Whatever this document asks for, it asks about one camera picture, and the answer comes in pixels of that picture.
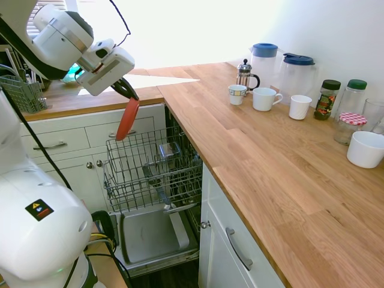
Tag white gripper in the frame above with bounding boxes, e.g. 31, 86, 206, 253
74, 46, 141, 102

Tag pink round plate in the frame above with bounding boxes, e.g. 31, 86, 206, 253
115, 97, 141, 142

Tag stainless steel dishwasher door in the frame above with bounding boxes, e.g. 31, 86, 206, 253
109, 206, 201, 278

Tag white drawer front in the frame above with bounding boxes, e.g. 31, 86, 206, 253
20, 127, 89, 157
84, 115, 157, 149

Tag clear glass food container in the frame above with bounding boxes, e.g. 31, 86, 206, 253
158, 142, 182, 160

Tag grey plastic cutlery basket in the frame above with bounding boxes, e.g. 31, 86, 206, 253
0, 74, 49, 115

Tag white window blinds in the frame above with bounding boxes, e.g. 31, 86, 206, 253
25, 0, 67, 39

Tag small patterned white cup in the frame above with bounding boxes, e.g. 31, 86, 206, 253
228, 84, 248, 106

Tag black coffee machine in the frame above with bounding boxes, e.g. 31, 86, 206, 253
0, 32, 49, 91

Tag glass french press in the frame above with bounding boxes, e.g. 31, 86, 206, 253
236, 58, 262, 97

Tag black mounting clamp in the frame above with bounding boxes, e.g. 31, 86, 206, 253
89, 209, 117, 256

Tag clear pitcher round blue lid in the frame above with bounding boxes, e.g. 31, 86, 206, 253
248, 42, 284, 91

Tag clear pitcher spouted blue lid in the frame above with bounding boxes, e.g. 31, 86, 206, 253
278, 52, 319, 107

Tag white ribbed cup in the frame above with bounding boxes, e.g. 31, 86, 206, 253
289, 94, 313, 121

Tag wooden robot stand top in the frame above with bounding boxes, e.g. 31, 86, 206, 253
80, 199, 130, 288

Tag spice jar black lid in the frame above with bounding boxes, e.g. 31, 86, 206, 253
313, 79, 342, 121

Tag glass jar red checked lid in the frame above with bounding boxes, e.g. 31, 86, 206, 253
333, 112, 368, 146

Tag clear jar green lid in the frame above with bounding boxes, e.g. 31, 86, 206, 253
341, 79, 368, 121

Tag white ceramic bowl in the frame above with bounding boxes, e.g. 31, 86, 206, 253
346, 130, 384, 169

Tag tall clear drinking glass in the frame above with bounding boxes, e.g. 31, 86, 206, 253
361, 98, 384, 135

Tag silver bar drawer handle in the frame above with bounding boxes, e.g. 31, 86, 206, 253
32, 141, 68, 151
108, 129, 137, 139

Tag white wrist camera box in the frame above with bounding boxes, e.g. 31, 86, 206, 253
88, 38, 118, 61

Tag grey wire dishwasher rack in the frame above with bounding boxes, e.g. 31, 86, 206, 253
103, 127, 203, 215

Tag white ceramic mug with handle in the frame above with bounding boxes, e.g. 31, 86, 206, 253
252, 87, 284, 112

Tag yellow cable bundle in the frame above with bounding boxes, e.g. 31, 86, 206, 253
86, 233, 116, 250

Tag silver bar cabinet handle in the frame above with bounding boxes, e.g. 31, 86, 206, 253
225, 227, 254, 272

